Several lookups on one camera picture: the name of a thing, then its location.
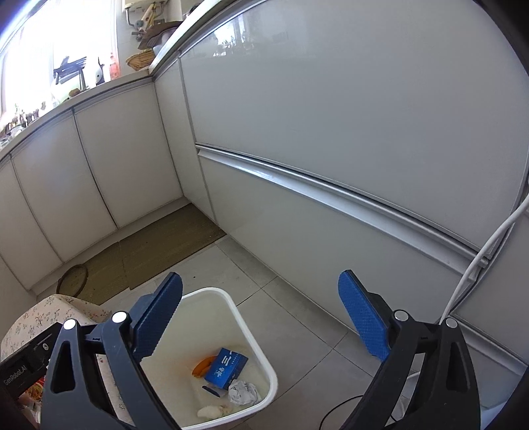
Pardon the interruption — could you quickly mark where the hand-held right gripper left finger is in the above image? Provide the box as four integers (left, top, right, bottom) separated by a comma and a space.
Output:
40, 272, 183, 430

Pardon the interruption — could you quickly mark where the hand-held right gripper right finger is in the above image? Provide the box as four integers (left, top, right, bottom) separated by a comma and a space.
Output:
338, 270, 482, 430

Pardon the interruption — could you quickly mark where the white plastic trash bin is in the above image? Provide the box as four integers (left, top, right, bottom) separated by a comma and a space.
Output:
136, 287, 277, 429

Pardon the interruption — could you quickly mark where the floral tablecloth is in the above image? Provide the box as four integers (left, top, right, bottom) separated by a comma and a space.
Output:
0, 294, 137, 430

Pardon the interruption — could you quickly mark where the orange peel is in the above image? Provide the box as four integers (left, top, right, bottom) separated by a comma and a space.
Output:
192, 356, 218, 378

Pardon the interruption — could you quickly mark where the woven brown floor mat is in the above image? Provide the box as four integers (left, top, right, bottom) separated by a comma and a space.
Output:
56, 204, 227, 307

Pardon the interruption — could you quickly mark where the blue cardboard box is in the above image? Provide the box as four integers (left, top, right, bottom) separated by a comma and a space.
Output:
204, 347, 249, 390

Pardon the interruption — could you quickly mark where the large white drawer front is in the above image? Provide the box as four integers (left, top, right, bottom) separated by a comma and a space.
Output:
179, 0, 529, 259
197, 145, 529, 373

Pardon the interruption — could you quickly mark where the round dark rimmed tray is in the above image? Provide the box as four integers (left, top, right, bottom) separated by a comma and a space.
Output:
57, 265, 91, 298

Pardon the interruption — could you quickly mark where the crumpled white paper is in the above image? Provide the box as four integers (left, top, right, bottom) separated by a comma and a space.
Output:
227, 378, 259, 408

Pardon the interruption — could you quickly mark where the narrow white cabinet door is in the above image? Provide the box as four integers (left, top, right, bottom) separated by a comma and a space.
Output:
155, 58, 218, 224

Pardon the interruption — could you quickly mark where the white kitchen countertop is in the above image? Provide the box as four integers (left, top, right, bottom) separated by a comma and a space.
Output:
0, 0, 269, 164

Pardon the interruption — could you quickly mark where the woven basket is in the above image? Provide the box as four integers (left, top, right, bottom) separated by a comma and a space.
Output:
126, 50, 155, 69

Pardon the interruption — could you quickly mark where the dark wooden board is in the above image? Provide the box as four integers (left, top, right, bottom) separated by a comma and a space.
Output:
138, 22, 183, 50

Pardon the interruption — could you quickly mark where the white water heater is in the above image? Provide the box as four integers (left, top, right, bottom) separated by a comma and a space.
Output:
122, 0, 183, 21

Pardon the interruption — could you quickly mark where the black cable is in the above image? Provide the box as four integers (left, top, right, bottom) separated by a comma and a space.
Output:
318, 395, 364, 430

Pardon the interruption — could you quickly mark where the white cable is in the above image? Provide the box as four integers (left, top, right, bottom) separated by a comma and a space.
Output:
438, 202, 529, 327

